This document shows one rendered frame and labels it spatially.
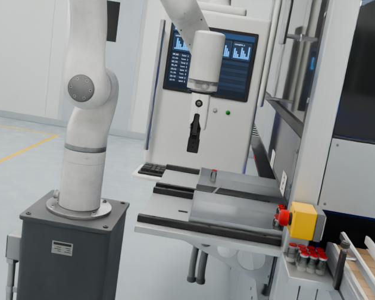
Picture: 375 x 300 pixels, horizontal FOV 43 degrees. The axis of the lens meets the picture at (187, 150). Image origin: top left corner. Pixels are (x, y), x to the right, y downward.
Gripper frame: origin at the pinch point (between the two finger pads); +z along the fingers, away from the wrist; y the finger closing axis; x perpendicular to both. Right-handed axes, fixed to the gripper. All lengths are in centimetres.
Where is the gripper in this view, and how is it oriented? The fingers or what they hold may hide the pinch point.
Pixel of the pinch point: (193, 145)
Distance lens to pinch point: 133.6
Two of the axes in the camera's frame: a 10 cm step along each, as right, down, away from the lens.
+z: -1.5, 9.7, 2.0
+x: -9.9, -1.6, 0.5
